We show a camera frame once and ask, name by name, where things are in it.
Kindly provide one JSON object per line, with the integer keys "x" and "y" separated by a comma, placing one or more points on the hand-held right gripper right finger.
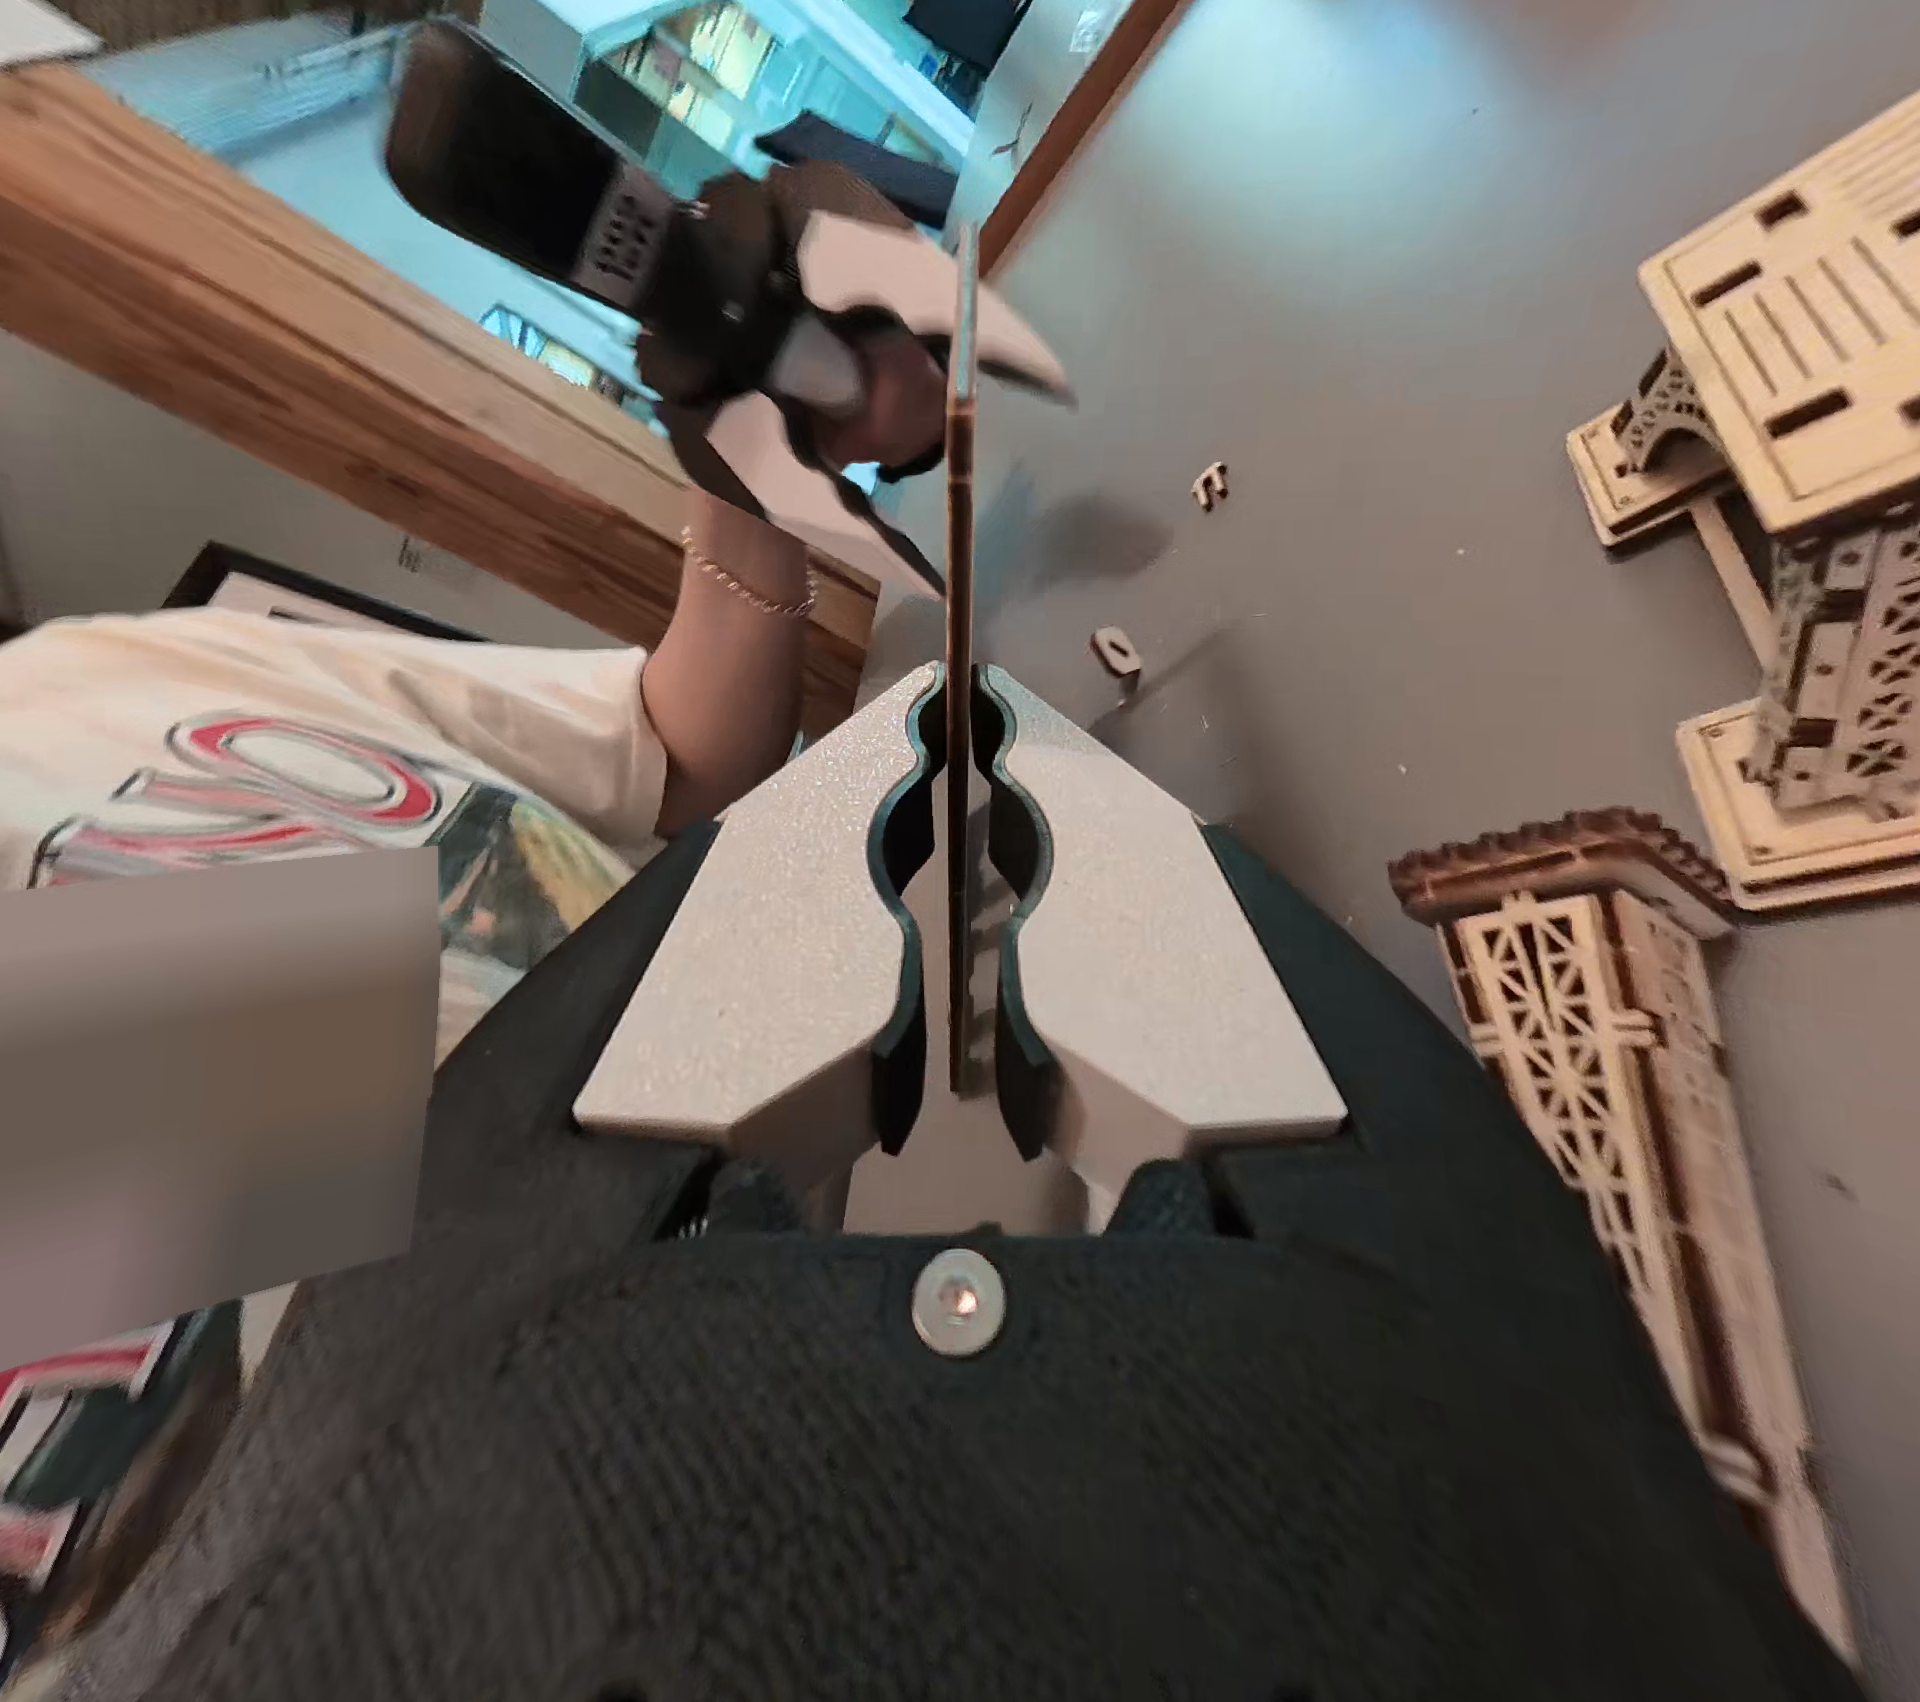
{"x": 1170, "y": 983}

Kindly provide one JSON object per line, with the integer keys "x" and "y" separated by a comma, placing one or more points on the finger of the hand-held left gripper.
{"x": 879, "y": 263}
{"x": 780, "y": 457}

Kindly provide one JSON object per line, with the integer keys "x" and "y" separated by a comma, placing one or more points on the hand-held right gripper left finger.
{"x": 750, "y": 983}

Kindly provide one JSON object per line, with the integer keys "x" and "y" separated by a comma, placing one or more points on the wooden puzzle sheet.
{"x": 962, "y": 683}

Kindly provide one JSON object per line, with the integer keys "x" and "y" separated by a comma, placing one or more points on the person's left forearm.
{"x": 721, "y": 713}

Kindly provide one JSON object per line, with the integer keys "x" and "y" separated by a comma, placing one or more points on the person's left hand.
{"x": 900, "y": 397}

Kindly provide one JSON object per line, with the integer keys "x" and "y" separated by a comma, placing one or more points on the small oval wooden piece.
{"x": 1118, "y": 655}

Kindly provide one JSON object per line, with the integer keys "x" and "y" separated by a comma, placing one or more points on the small notched wooden piece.
{"x": 1213, "y": 486}

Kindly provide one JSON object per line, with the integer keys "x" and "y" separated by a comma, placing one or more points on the wooden tower middle section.
{"x": 1575, "y": 983}

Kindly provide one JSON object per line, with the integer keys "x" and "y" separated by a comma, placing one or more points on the white printed t-shirt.
{"x": 300, "y": 683}

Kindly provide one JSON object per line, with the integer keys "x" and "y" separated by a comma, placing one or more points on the wooden tower base model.
{"x": 1800, "y": 382}

